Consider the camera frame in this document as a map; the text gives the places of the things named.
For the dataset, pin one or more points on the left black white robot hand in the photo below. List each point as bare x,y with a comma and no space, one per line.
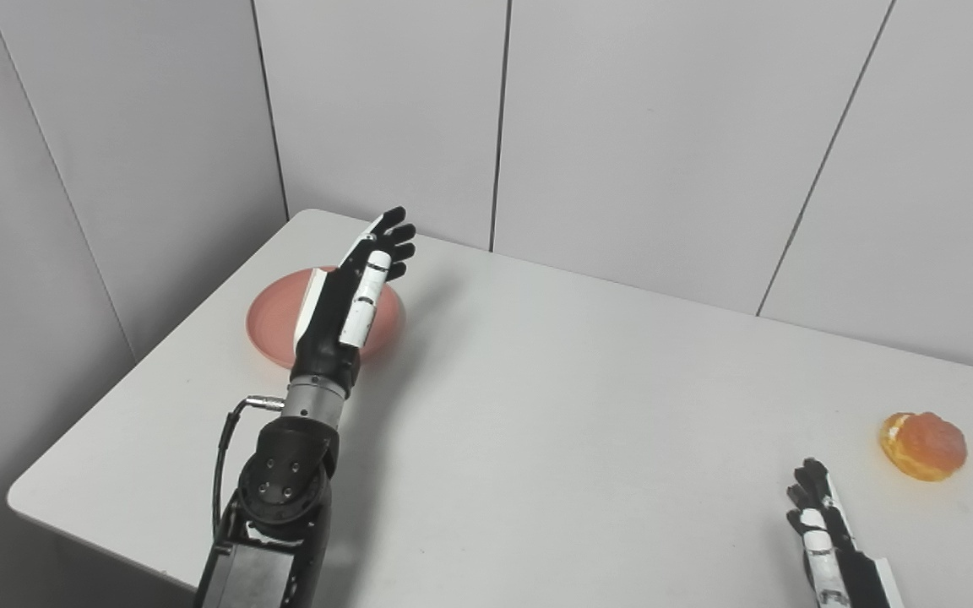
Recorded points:
330,321

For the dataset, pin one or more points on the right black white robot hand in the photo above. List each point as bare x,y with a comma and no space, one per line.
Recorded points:
841,557

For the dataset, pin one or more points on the pink round plate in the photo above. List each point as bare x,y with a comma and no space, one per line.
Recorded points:
271,317

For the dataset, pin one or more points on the orange cream puff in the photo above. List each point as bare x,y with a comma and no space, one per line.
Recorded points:
926,446

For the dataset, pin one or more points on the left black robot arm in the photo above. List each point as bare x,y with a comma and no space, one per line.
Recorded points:
284,490

